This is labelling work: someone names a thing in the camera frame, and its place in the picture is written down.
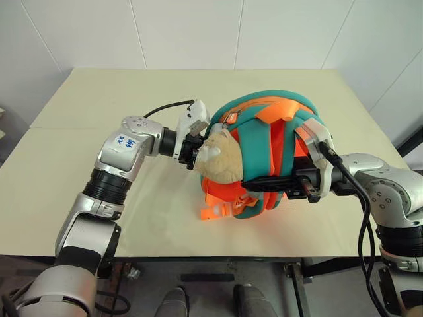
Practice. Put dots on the dark rounded shape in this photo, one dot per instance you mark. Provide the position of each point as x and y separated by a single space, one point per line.
249 300
172 302

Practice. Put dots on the black metal rack frame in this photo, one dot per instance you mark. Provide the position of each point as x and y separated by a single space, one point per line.
411 135

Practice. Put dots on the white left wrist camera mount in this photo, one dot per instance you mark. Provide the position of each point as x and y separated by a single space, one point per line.
193 115

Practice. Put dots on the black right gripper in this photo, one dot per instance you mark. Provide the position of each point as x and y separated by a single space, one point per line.
305 188

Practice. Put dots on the white sticker blue writing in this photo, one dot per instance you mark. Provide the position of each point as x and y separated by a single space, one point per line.
125 142

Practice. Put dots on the grey metal table leg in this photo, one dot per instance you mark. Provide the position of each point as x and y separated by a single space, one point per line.
297 287

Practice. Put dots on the beige plush toy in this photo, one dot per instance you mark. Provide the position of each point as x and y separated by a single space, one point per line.
219 165

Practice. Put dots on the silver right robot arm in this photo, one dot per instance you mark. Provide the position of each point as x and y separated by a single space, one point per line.
390 185

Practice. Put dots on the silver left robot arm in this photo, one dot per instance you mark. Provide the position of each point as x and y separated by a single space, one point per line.
109 165

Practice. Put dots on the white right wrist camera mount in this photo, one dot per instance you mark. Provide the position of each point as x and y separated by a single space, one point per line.
322 138

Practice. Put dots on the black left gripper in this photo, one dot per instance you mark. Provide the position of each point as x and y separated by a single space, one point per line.
185 148

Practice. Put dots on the orange and teal backpack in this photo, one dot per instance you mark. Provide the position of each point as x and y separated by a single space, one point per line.
254 132

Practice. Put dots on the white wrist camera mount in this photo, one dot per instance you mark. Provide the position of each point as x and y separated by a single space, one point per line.
322 138
193 115

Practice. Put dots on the black table frame bar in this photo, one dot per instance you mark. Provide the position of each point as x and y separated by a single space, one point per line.
211 260

